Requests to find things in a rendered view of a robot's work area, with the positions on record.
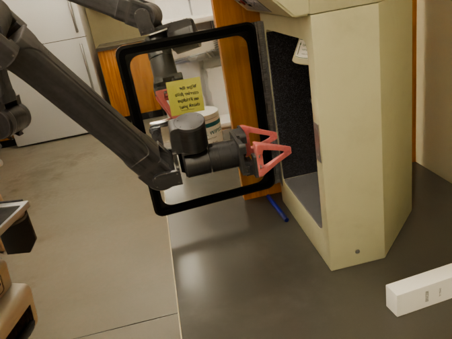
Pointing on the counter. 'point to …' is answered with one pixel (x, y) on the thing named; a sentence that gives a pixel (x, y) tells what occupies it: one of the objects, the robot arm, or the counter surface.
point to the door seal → (257, 97)
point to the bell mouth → (300, 55)
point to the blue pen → (277, 208)
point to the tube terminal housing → (356, 124)
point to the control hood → (284, 7)
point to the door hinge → (268, 92)
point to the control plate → (256, 6)
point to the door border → (253, 93)
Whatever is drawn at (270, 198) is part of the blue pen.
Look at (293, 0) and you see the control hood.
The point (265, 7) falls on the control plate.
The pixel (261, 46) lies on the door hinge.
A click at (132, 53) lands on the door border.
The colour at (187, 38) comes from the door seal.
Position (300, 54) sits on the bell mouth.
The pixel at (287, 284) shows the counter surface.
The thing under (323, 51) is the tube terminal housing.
